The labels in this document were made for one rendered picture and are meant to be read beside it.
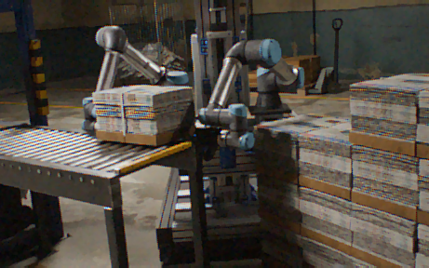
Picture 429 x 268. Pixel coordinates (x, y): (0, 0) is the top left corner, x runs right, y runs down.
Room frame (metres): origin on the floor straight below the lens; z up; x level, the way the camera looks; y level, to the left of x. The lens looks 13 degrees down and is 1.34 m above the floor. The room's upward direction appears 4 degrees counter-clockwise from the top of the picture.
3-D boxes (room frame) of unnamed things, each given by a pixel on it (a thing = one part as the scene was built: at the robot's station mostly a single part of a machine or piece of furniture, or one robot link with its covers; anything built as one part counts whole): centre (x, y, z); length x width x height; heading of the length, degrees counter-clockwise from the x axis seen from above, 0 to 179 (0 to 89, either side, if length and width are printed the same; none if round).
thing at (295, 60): (8.88, -1.22, 0.28); 1.20 x 0.83 x 0.57; 54
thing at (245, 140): (2.21, -0.10, 0.81); 0.11 x 0.08 x 0.09; 54
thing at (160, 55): (10.37, 1.17, 0.85); 1.21 x 0.83 x 1.71; 54
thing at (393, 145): (1.89, -0.73, 0.86); 0.38 x 0.29 x 0.04; 123
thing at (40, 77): (3.16, 1.04, 1.05); 0.05 x 0.05 x 0.45; 54
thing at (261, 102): (2.88, -0.31, 0.87); 0.15 x 0.15 x 0.10
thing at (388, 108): (1.89, -0.74, 0.95); 0.38 x 0.29 x 0.23; 123
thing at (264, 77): (2.88, -0.31, 0.98); 0.13 x 0.12 x 0.14; 62
